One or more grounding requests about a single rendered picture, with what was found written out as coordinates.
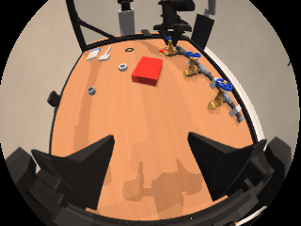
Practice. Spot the red rectangular block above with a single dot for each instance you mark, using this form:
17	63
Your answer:
147	71

